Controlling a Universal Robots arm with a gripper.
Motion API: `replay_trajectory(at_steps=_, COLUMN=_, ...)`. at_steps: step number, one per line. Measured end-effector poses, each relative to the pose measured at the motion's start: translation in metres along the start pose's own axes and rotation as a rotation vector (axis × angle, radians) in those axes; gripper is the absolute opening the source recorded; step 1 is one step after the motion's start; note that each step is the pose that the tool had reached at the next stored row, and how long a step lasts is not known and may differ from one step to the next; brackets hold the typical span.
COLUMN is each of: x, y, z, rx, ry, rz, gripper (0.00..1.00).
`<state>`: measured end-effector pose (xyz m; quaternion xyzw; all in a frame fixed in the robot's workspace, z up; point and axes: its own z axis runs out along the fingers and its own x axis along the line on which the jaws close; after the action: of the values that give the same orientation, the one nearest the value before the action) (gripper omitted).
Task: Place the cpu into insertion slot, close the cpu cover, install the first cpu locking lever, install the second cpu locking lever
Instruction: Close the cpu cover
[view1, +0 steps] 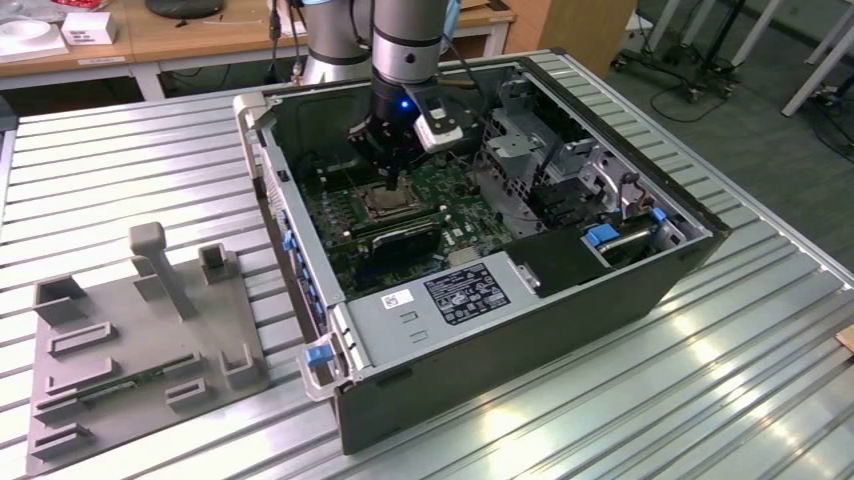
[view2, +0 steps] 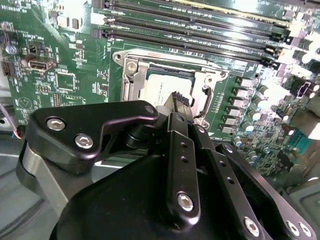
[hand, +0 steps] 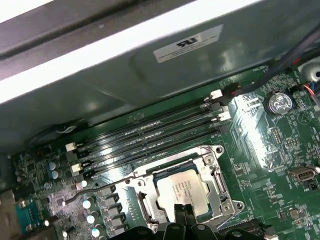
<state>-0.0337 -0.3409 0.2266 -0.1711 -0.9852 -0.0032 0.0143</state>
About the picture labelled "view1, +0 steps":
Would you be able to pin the grey parts rack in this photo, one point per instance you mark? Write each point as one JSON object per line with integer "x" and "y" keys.
{"x": 146, "y": 340}

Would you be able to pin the black graphics card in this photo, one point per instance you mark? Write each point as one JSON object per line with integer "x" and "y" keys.
{"x": 403, "y": 245}

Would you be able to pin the wooden desk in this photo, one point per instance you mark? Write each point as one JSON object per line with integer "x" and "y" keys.
{"x": 200, "y": 35}

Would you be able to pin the small blue clip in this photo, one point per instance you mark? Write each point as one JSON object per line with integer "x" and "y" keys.
{"x": 657, "y": 216}

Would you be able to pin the blue case latch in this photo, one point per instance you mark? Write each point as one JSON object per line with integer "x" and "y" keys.
{"x": 314, "y": 356}

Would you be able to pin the blue disk carrier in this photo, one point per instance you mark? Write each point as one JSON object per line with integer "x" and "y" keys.
{"x": 600, "y": 236}

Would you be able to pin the black wheeled stand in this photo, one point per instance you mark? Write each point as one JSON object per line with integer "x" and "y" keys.
{"x": 715, "y": 50}

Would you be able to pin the white cardboard box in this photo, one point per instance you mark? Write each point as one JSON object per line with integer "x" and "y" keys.
{"x": 86, "y": 27}

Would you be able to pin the CPU socket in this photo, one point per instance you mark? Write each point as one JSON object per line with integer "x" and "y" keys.
{"x": 371, "y": 216}

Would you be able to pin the grey power supply unit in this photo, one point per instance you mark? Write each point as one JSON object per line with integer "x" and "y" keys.
{"x": 393, "y": 325}

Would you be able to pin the silver CPU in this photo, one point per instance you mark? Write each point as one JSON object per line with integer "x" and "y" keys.
{"x": 387, "y": 204}

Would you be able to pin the black round base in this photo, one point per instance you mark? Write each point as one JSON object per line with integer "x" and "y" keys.
{"x": 182, "y": 7}

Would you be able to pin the black PC case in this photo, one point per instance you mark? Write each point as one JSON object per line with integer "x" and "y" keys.
{"x": 500, "y": 360}

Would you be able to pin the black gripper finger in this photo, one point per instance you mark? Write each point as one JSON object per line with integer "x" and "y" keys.
{"x": 395, "y": 180}

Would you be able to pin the black plastic shroud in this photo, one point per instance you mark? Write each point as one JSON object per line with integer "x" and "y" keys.
{"x": 553, "y": 265}

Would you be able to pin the silver finned heat sink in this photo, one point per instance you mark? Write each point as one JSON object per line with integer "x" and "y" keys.
{"x": 467, "y": 257}

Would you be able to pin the white table leg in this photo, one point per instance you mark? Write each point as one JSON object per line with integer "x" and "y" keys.
{"x": 753, "y": 32}
{"x": 815, "y": 75}

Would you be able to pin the silver drive bracket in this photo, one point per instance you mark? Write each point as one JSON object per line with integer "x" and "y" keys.
{"x": 600, "y": 170}

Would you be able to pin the wooden cabinet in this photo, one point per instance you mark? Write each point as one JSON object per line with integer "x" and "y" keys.
{"x": 580, "y": 30}

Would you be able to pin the silver drive cage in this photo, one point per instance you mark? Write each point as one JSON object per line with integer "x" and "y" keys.
{"x": 509, "y": 145}

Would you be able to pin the blue slot retainer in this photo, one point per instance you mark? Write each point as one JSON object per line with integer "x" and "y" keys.
{"x": 286, "y": 240}

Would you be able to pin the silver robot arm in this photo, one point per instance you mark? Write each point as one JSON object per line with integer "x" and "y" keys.
{"x": 407, "y": 45}

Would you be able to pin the red packet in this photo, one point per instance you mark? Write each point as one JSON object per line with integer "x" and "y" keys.
{"x": 80, "y": 4}

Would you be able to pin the dark wrist camera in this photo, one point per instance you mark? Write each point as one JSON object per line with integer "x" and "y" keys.
{"x": 360, "y": 135}

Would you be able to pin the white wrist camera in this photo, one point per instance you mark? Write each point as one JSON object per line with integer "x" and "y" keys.
{"x": 440, "y": 135}

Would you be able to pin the pale wooden block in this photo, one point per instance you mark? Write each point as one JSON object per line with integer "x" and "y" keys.
{"x": 846, "y": 345}

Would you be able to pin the green motherboard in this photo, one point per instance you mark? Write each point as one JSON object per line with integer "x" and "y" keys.
{"x": 467, "y": 210}

